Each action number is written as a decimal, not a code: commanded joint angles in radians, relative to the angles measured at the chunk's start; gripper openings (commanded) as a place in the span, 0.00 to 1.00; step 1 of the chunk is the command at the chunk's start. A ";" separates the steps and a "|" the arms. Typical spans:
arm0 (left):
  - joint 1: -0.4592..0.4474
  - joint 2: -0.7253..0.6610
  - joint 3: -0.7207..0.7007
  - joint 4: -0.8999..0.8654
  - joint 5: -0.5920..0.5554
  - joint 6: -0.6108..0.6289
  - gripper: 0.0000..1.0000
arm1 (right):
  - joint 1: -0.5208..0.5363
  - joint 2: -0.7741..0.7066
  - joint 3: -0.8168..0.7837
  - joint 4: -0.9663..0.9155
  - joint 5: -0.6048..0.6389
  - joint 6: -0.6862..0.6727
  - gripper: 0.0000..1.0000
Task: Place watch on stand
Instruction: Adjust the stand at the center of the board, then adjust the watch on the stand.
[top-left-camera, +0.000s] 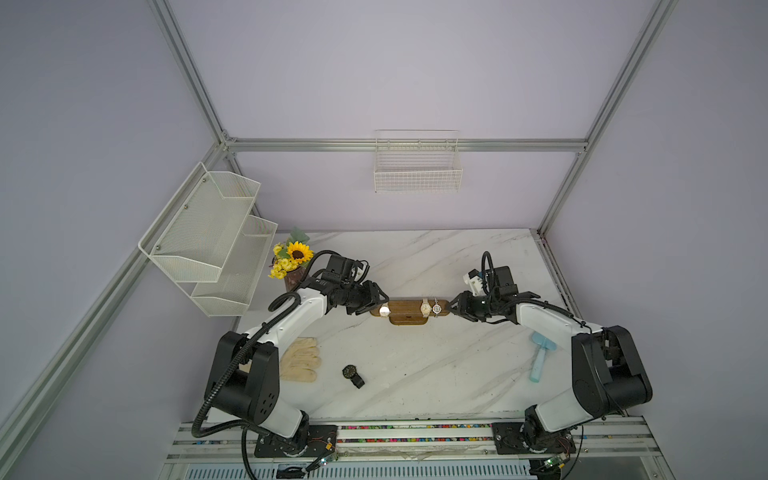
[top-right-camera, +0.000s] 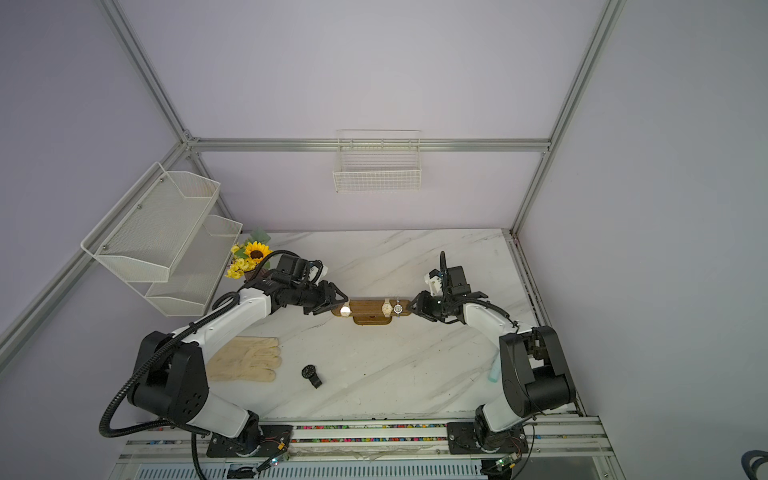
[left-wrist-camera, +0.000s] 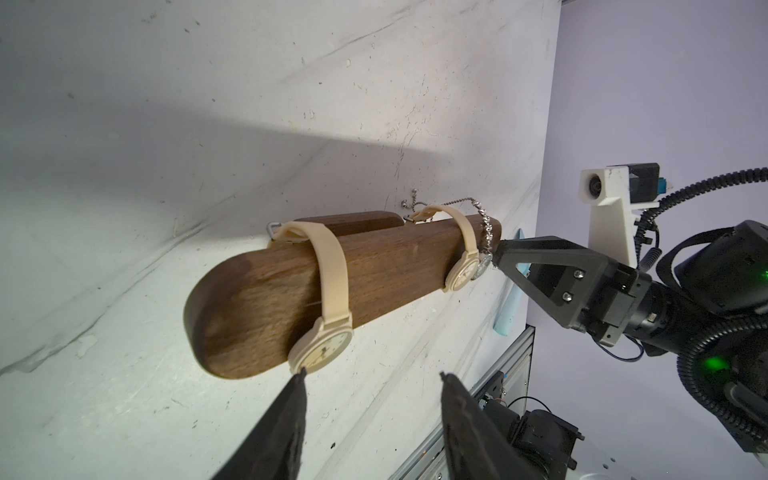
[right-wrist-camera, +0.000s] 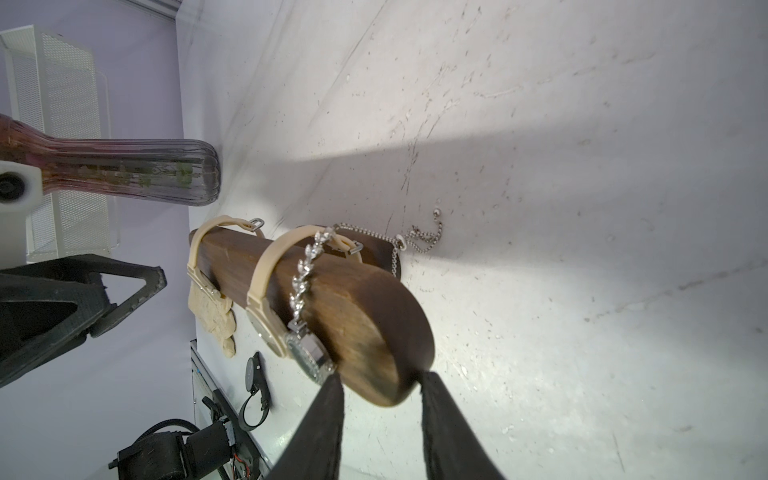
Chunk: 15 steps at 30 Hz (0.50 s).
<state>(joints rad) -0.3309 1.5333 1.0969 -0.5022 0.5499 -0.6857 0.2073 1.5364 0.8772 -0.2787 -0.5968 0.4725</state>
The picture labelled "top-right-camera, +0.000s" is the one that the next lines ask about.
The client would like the cream strap wrist watch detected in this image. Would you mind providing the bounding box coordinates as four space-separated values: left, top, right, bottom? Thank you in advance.
382 299 395 319

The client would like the wooden watch stand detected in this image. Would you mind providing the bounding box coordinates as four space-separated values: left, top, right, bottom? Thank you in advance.
331 298 412 326

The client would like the black wrist watch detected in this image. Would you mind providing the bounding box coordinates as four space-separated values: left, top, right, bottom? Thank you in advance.
301 364 322 389

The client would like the white wire wall basket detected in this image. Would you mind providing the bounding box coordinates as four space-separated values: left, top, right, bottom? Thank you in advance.
333 129 422 194

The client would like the lower white mesh shelf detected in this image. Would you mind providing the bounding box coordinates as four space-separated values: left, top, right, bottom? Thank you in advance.
130 215 242 317

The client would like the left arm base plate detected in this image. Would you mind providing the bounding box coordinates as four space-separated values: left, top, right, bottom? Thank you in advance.
206 424 294 458

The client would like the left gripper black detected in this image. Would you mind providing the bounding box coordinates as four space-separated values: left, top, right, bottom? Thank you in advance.
292 280 348 317

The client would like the upper white mesh shelf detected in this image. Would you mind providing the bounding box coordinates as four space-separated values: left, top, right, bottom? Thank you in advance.
81 163 220 283

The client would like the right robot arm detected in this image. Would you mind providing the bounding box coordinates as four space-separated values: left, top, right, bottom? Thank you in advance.
408 253 576 452

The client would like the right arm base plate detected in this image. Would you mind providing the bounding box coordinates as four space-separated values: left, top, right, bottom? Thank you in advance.
446 422 529 455

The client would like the white mesh shelf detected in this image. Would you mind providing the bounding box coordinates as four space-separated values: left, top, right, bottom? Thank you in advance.
81 163 220 283
130 215 242 317

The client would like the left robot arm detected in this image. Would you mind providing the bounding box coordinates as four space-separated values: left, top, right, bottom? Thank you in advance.
98 250 349 453

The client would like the yellow sunflower bouquet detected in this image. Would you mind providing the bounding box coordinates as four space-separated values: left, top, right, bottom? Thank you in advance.
225 229 272 280

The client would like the white perforated cable tray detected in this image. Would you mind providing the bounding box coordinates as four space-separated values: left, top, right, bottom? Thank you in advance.
134 460 487 480

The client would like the black chair part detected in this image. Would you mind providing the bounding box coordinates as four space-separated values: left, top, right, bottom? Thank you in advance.
740 450 768 480

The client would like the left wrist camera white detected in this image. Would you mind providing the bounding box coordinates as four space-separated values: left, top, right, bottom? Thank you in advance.
310 262 328 284

